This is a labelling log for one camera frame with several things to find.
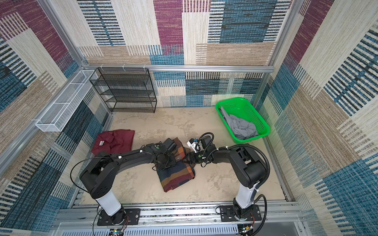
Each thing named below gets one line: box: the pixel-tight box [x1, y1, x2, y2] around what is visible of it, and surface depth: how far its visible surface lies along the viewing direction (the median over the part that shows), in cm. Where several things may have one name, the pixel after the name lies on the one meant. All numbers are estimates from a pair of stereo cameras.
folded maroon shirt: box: [91, 129, 135, 156], surface depth 101 cm
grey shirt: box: [218, 106, 259, 140], surface depth 101 cm
